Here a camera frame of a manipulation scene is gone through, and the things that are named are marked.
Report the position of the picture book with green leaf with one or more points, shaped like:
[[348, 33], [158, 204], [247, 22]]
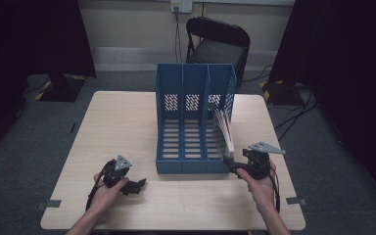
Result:
[[225, 133]]

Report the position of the white wall socket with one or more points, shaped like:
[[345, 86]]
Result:
[[181, 6]]

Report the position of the dark curtain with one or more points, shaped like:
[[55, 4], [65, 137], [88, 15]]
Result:
[[29, 49], [349, 81]]

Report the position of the person's right hand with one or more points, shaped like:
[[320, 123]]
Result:
[[261, 191]]

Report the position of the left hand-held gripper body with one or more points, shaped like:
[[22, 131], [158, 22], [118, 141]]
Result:
[[117, 171]]

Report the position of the grey tape strip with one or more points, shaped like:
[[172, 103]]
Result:
[[296, 201], [49, 204]]

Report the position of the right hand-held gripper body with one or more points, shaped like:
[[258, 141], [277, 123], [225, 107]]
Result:
[[259, 163]]

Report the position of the black folding chair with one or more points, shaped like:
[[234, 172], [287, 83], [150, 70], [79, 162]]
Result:
[[220, 49]]

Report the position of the black stand base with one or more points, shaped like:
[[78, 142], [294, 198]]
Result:
[[279, 93], [62, 88]]

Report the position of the person's left hand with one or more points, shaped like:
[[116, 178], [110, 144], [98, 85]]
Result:
[[106, 197]]

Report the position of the blue plastic file rack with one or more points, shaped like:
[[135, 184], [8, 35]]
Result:
[[186, 140]]

